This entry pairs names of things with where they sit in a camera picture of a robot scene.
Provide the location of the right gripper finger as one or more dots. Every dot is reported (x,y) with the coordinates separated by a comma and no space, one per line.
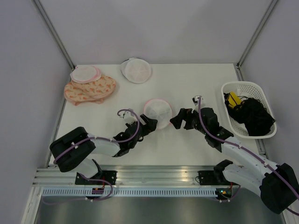
(188,119)
(179,118)

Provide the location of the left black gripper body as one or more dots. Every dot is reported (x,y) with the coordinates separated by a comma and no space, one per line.
(144,132)

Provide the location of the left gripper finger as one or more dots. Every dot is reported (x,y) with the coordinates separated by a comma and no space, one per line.
(145,119)
(151,125)

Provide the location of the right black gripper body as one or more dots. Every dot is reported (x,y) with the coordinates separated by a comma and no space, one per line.
(196,123)

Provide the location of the pink trimmed mesh laundry bag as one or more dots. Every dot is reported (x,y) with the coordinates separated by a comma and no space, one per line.
(160,110)

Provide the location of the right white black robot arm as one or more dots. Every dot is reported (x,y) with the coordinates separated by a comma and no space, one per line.
(276,185)

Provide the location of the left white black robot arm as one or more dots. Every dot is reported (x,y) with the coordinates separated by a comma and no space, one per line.
(71,151)

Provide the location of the white mesh laundry bag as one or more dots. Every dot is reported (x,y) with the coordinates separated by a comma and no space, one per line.
(136,70)

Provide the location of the orange patterned laundry bag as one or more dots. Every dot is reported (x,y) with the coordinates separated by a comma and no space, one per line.
(94,91)

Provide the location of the small pink mesh laundry bag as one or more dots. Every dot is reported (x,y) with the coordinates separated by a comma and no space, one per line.
(85,74)

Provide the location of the yellow black item in basket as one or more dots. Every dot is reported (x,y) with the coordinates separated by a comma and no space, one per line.
(232,100)

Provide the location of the black garment in basket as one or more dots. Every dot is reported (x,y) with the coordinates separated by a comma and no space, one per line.
(254,116)

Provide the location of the white plastic perforated basket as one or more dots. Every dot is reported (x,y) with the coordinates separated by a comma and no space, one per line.
(246,90)

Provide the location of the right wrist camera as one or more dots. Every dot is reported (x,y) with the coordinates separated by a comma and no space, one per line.
(198,99)

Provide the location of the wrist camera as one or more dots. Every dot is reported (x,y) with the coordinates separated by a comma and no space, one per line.
(127,115)
(198,99)

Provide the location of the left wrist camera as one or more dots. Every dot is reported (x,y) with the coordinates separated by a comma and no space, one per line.
(127,115)

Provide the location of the aluminium mounting rail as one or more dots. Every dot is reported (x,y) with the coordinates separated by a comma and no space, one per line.
(127,176)

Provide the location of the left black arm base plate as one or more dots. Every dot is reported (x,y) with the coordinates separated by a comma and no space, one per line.
(109,176)

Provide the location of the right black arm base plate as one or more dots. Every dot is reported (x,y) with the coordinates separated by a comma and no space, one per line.
(212,178)

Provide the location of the right aluminium frame post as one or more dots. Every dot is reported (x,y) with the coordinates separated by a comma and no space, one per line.
(258,30)

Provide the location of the aluminium frame post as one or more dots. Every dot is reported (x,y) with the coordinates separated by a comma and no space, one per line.
(258,30)
(49,25)

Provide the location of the white slotted cable duct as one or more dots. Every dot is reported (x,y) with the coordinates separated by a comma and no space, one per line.
(131,192)

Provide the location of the left aluminium frame post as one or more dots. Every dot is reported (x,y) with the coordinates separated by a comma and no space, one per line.
(49,25)

